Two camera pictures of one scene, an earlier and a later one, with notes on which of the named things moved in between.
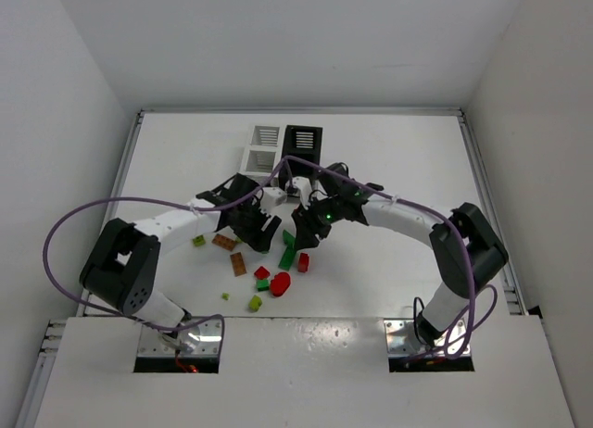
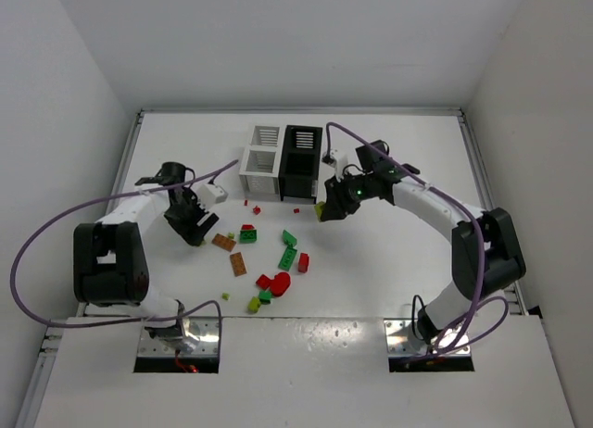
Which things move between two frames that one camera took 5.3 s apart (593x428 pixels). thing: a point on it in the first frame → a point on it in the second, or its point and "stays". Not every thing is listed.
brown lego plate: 224,242 stays
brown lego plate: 238,264 stays
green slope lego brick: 288,239 stays
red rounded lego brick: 280,283 stays
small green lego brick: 262,285 → 265,296
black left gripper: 253,224 → 188,218
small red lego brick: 261,272 → 263,282
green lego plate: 286,260 stays
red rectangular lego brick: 303,262 stays
